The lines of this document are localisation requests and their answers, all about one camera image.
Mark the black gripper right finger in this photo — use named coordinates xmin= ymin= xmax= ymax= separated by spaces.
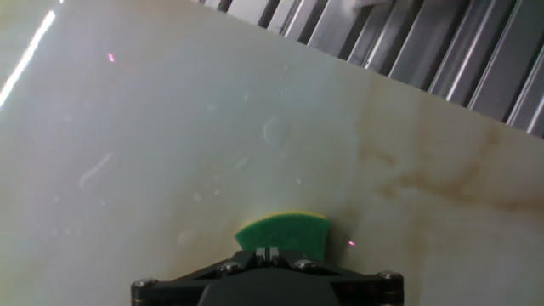
xmin=271 ymin=248 xmax=405 ymax=306

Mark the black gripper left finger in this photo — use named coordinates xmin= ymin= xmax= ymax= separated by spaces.
xmin=131 ymin=248 xmax=268 ymax=306

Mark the green and yellow sponge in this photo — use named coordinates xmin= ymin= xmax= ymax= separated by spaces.
xmin=234 ymin=211 xmax=332 ymax=263

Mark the marble pattern tile slab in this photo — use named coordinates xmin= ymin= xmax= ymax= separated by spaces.
xmin=0 ymin=0 xmax=544 ymax=306

